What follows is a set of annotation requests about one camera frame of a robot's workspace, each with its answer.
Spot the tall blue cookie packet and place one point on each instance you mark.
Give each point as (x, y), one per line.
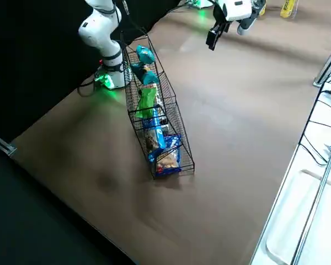
(159, 129)

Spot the yellow drink bottle green label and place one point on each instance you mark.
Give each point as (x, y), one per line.
(262, 9)
(288, 8)

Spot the small blue snack packet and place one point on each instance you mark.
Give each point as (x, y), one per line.
(169, 142)

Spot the white box food picture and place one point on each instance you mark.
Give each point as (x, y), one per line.
(167, 163)

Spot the silver metal stand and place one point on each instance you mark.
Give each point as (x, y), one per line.
(319, 187)

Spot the aluminium post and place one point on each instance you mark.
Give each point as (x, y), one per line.
(324, 69)

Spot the white brown snack box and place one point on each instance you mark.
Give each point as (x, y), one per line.
(150, 140)

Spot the teal chips packet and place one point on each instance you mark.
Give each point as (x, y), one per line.
(147, 77)
(144, 53)

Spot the green chips packet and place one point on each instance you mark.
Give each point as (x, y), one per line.
(146, 103)

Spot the aluminium frame profile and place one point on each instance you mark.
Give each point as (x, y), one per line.
(5, 146)

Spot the white tray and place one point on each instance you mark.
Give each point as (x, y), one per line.
(289, 226)

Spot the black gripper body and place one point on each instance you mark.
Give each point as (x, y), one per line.
(218, 16)

